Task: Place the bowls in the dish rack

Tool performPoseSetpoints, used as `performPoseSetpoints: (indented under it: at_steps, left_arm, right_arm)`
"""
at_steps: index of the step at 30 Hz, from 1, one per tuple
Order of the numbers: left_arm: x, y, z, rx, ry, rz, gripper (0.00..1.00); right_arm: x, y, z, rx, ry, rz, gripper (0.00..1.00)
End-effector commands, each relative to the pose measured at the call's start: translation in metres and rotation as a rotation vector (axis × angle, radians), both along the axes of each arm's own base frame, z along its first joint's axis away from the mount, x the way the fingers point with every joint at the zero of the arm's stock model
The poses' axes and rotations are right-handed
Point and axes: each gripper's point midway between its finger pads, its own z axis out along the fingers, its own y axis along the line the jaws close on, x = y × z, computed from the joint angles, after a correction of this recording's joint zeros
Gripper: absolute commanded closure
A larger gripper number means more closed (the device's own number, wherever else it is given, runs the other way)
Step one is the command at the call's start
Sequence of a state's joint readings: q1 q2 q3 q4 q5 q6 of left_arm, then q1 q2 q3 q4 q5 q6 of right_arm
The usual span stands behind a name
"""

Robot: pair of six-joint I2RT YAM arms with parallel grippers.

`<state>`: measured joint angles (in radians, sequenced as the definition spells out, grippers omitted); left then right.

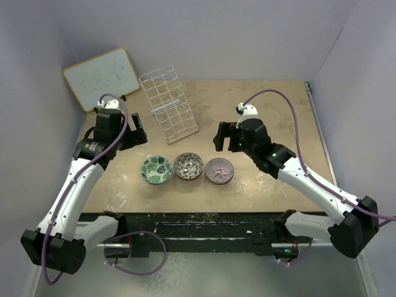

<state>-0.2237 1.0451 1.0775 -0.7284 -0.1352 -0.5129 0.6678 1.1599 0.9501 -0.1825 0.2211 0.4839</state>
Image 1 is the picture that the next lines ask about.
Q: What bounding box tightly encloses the purple striped bowl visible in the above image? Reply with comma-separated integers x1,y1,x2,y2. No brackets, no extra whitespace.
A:
205,158,234,185

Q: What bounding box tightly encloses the brown floral pattern bowl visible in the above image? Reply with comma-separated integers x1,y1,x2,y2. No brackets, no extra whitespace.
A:
173,152,204,181

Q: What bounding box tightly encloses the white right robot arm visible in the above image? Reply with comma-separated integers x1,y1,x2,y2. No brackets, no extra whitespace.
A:
213,119,379,258

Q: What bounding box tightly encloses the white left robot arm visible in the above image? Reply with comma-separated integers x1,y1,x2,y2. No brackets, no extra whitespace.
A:
20,108,147,275

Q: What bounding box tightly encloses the yellow framed whiteboard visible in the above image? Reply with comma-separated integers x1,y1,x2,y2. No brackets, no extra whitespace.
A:
62,47,140,112

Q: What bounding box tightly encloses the green leaf pattern bowl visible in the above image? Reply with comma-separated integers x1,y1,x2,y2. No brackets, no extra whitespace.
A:
140,156,173,185

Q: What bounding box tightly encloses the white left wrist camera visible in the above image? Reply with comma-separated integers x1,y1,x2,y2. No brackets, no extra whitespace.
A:
93,99,122,113

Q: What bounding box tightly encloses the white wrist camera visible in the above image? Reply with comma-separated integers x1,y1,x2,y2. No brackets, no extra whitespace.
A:
93,99,122,113
236,103,258,129

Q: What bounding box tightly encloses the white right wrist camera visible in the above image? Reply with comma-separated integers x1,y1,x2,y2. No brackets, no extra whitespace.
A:
236,103,258,129

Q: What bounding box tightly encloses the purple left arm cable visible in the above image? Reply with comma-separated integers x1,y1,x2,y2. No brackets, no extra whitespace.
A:
42,93,128,285

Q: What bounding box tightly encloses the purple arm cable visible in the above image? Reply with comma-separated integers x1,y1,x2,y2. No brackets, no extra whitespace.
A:
242,89,396,228
42,93,128,285

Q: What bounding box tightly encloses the white wire dish rack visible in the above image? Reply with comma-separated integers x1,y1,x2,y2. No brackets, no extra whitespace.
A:
139,65,198,144

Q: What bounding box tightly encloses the aluminium side rail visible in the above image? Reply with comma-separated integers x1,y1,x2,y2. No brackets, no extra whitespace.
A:
304,82,338,186

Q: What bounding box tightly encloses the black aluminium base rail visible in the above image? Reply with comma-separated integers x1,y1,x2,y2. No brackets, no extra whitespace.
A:
101,212,310,257

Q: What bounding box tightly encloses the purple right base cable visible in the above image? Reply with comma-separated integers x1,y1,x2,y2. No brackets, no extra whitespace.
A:
273,238,314,269

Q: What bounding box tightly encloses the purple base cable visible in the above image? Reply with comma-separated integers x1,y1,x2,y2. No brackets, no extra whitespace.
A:
103,231,167,276
273,238,314,269

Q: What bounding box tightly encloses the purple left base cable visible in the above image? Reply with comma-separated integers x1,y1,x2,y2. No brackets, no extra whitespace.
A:
103,231,167,276

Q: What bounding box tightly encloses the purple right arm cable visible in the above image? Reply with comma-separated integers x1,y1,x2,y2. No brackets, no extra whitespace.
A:
242,89,396,228

